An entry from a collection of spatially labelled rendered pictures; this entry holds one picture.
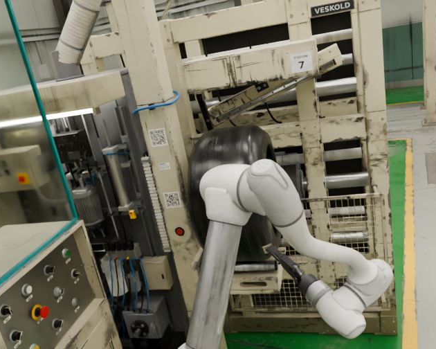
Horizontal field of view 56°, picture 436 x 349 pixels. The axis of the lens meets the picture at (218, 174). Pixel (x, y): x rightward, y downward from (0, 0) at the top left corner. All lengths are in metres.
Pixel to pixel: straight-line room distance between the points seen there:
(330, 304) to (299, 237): 0.36
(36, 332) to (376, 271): 1.18
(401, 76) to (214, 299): 9.91
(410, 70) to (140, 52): 9.45
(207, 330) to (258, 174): 0.47
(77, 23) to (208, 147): 0.92
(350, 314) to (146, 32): 1.26
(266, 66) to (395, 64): 9.02
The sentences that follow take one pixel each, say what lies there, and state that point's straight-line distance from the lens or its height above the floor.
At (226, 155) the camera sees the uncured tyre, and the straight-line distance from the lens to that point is 1.61.
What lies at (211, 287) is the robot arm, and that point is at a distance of 1.22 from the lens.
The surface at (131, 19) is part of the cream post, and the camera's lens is 1.75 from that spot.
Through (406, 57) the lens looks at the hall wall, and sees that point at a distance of 10.79.
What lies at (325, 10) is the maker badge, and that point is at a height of 1.89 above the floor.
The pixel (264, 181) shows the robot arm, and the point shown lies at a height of 1.49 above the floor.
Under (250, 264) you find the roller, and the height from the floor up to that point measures 0.92.
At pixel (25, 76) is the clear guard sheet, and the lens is 1.66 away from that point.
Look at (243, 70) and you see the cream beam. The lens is 1.89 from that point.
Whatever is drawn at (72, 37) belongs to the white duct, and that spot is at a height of 1.99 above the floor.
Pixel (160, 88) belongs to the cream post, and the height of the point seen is 1.71.
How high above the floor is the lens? 1.86
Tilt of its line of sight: 18 degrees down
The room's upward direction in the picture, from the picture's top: 11 degrees counter-clockwise
